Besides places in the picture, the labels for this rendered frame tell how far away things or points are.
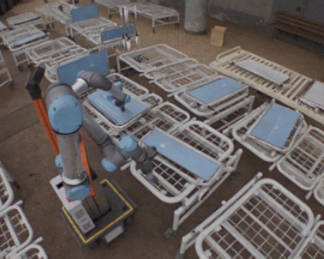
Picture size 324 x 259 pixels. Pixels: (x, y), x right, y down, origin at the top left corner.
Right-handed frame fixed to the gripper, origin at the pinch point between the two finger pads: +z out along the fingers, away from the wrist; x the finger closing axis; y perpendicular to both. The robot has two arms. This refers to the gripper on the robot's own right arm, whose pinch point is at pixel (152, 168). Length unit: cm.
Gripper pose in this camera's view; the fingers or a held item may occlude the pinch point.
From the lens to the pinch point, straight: 126.3
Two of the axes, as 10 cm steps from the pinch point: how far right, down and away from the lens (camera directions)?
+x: 2.4, 7.4, -6.2
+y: -9.0, 4.1, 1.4
